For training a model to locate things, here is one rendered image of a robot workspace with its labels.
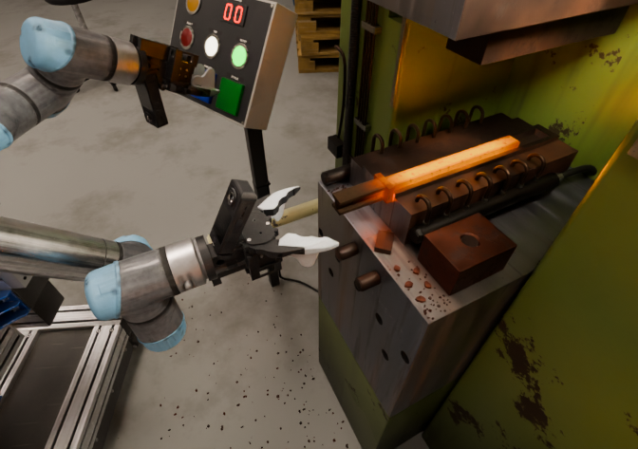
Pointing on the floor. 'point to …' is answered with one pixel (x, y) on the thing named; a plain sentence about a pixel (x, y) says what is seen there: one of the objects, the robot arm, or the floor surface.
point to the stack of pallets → (317, 18)
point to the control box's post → (258, 175)
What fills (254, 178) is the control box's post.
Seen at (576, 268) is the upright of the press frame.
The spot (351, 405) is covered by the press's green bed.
